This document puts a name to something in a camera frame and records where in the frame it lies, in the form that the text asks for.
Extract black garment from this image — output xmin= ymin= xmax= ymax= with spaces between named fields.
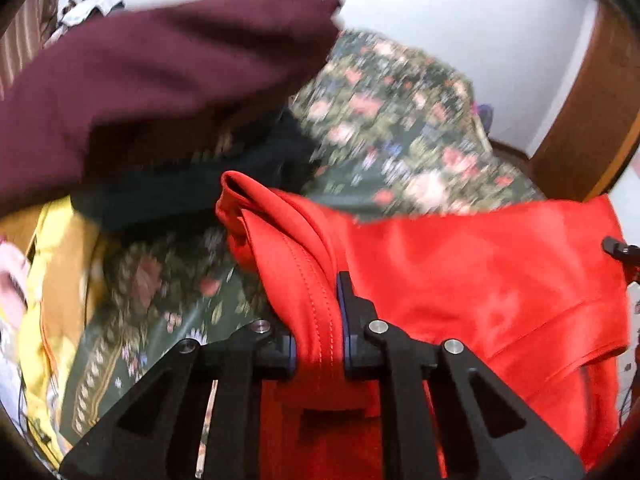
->
xmin=70 ymin=109 xmax=322 ymax=232

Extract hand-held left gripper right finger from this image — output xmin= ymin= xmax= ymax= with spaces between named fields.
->
xmin=336 ymin=271 xmax=586 ymax=480

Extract wooden door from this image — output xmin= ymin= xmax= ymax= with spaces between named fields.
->
xmin=529 ymin=0 xmax=640 ymax=204

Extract striped red curtain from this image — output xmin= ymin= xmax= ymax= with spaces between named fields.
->
xmin=0 ymin=0 xmax=72 ymax=97

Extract floral bedspread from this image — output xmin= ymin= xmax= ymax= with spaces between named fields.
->
xmin=60 ymin=30 xmax=547 ymax=457

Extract pile of clutter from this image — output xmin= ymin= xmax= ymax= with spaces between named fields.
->
xmin=55 ymin=0 xmax=127 ymax=32

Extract pink cloth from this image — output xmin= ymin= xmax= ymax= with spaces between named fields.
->
xmin=0 ymin=240 xmax=32 ymax=322

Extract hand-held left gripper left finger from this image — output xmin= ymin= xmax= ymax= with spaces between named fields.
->
xmin=59 ymin=319 xmax=301 ymax=480

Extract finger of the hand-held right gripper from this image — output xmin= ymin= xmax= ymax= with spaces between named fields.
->
xmin=602 ymin=236 xmax=640 ymax=261

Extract red zip jacket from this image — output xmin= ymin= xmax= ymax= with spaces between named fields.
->
xmin=215 ymin=170 xmax=633 ymax=480

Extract yellow cloth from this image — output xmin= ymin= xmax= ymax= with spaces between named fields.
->
xmin=0 ymin=197 xmax=109 ymax=467

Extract maroon garment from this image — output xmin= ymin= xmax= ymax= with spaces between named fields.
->
xmin=0 ymin=0 xmax=347 ymax=217

